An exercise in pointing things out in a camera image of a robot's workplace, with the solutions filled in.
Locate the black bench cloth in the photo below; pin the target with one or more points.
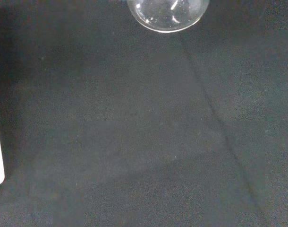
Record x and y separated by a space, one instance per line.
144 123

